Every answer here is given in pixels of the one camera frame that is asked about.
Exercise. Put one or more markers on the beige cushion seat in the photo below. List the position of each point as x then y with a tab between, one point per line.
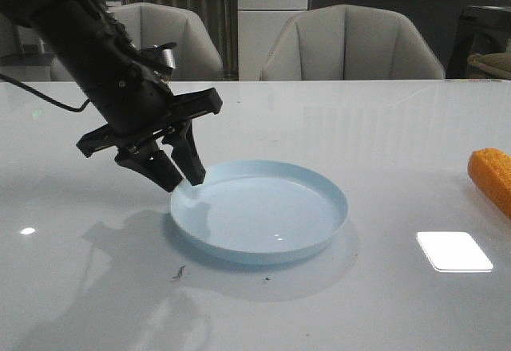
493	65

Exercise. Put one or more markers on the grey left chair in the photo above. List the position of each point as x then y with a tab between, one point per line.
119	48

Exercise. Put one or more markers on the dark wooden armchair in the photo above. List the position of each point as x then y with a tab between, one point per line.
483	30

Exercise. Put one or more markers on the grey right chair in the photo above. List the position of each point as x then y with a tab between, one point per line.
350	43

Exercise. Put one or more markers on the white refrigerator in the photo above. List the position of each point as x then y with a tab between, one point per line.
259	24

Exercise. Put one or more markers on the light blue plate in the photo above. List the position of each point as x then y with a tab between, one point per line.
259	212

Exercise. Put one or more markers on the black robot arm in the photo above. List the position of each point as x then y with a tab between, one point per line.
27	12

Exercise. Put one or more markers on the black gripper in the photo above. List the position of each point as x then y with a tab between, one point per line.
135	103

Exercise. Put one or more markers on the grey chair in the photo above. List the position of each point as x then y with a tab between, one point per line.
119	48
350	43

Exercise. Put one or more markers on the orange corn cob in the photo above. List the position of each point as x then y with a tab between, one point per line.
489	169

